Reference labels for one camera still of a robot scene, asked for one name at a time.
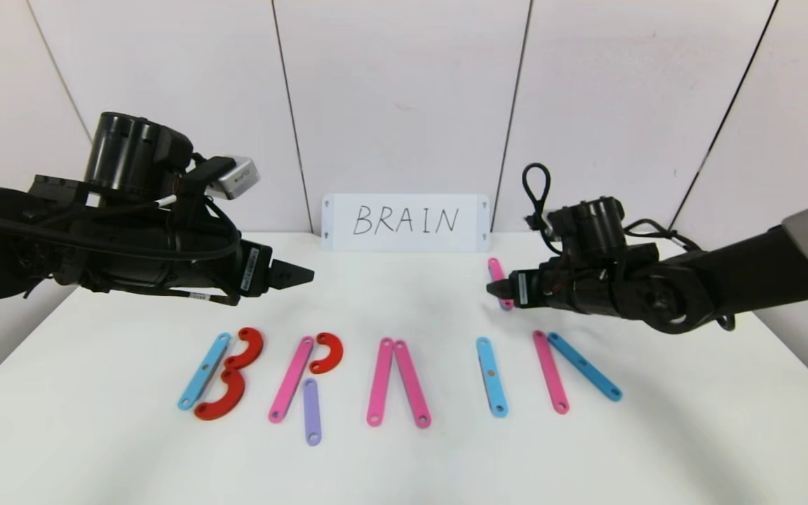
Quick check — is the black right camera bracket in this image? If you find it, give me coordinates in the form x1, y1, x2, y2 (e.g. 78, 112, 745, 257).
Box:
548, 207, 577, 264

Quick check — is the black left camera cable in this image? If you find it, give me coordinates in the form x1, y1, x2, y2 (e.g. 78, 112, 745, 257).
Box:
197, 200, 242, 257

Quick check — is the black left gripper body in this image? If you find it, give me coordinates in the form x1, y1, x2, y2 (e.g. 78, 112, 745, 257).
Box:
175, 224, 273, 298

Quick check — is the blue bar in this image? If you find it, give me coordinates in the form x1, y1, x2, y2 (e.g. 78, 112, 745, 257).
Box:
548, 332, 623, 402
476, 337, 509, 419
177, 333, 231, 411

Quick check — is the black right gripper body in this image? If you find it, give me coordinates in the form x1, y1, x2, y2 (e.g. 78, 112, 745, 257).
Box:
508, 269, 554, 309

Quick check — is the pink bar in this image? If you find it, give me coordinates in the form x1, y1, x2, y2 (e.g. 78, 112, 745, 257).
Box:
533, 330, 571, 415
366, 337, 395, 427
268, 336, 315, 424
393, 339, 432, 429
487, 257, 515, 311

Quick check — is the small red half-ring piece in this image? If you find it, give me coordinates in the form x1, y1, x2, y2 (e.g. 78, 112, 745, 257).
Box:
309, 332, 344, 375

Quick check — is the short purple bar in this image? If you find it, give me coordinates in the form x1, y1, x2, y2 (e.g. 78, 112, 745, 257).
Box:
303, 379, 323, 447

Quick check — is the black camera bracket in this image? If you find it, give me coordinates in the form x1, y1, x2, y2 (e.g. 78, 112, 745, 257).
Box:
178, 156, 235, 211
548, 207, 577, 264

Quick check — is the white sign card BRAIN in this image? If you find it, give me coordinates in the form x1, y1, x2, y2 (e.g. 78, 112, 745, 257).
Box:
321, 194, 490, 253

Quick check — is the black right camera cable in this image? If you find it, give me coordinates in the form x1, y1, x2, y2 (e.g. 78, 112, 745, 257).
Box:
522, 163, 563, 257

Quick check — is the black camera cable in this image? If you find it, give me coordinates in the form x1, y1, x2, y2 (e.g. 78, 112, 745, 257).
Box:
197, 200, 242, 257
522, 163, 563, 257

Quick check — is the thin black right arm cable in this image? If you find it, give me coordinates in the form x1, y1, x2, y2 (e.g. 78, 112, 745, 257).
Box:
621, 219, 703, 253

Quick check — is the black left camera bracket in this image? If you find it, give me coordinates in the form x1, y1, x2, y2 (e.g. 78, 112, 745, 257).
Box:
178, 156, 235, 211

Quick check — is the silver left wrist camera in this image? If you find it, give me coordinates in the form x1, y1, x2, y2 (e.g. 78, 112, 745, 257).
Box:
208, 156, 261, 201

